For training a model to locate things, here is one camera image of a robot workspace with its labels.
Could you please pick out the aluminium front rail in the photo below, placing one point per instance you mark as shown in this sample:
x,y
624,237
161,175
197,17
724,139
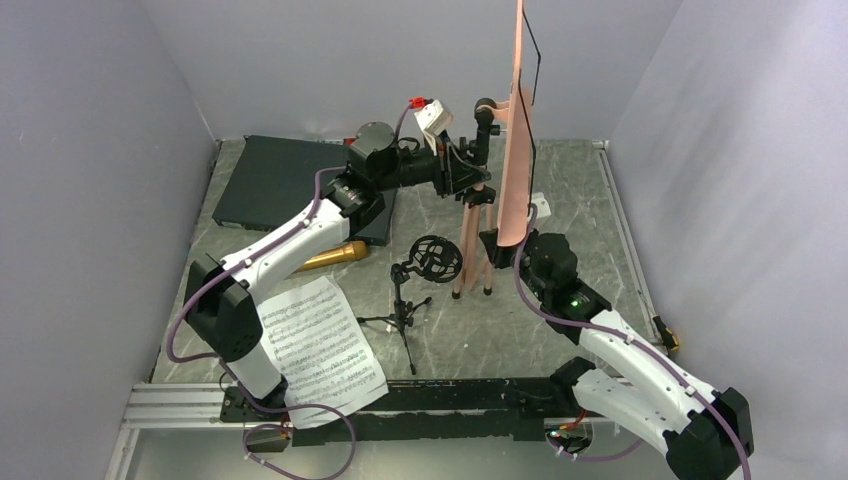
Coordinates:
x,y
219,404

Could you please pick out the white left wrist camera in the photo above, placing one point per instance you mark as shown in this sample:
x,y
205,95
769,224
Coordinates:
x,y
433,119

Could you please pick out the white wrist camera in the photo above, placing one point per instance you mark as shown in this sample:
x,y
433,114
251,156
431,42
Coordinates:
x,y
543,209
433,119

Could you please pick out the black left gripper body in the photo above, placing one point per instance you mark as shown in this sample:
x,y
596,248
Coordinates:
x,y
442,176

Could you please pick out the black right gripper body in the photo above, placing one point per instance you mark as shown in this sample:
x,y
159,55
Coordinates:
x,y
505,256

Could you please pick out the yellow black tool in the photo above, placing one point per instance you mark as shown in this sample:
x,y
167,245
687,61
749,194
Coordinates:
x,y
667,336

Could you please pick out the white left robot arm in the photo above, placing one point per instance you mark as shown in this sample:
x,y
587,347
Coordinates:
x,y
222,295

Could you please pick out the pink perforated music stand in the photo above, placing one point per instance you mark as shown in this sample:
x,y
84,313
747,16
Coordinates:
x,y
506,209

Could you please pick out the aluminium rail right edge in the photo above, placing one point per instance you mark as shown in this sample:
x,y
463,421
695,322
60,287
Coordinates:
x,y
600,153

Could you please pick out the printed sheet music page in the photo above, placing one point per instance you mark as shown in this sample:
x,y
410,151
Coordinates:
x,y
313,338

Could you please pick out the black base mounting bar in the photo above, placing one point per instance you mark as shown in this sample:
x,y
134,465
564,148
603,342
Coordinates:
x,y
521,409

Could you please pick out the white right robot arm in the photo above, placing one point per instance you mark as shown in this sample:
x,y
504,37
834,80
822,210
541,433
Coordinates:
x,y
701,433

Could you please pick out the gold microphone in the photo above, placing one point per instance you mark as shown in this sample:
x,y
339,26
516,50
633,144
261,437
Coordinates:
x,y
349,252

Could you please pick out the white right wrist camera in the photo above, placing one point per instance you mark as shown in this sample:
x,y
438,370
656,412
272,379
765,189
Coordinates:
x,y
543,209

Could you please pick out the black flat equipment box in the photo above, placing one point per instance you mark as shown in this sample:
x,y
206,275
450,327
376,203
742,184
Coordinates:
x,y
273,180

